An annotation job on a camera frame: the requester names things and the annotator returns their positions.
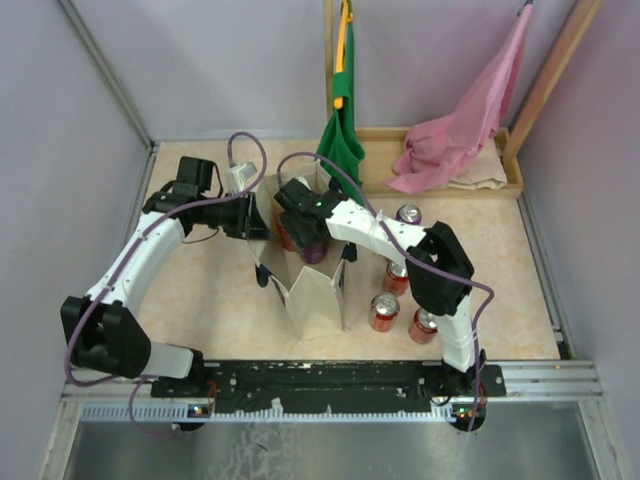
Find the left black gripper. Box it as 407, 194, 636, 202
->
199, 190, 275, 241

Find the red soda can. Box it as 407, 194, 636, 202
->
369, 292, 400, 333
276, 221, 298, 252
382, 261, 409, 297
408, 308, 438, 345

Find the purple soda can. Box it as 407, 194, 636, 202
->
395, 204, 422, 225
300, 240, 329, 265

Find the cream canvas tote bag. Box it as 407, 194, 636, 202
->
248, 173, 348, 340

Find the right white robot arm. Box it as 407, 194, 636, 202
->
274, 179, 482, 396

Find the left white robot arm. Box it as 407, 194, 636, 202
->
60, 157, 271, 397

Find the green hanging shirt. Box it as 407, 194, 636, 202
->
317, 1, 365, 187

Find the wooden tray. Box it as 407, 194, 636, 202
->
356, 127, 524, 200

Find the pink hanging cloth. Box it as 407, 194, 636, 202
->
387, 1, 533, 194

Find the beige folded cloth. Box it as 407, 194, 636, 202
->
446, 140, 508, 190

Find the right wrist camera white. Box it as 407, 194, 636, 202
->
295, 176, 312, 190

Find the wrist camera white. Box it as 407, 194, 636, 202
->
295, 176, 312, 190
225, 162, 257, 194

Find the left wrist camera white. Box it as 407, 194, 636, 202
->
225, 162, 257, 194

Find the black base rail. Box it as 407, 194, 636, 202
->
151, 360, 506, 430

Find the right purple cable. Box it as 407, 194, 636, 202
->
277, 152, 497, 434

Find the purple cable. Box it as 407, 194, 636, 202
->
277, 152, 497, 434
64, 131, 269, 441

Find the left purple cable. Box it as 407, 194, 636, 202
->
64, 131, 269, 441

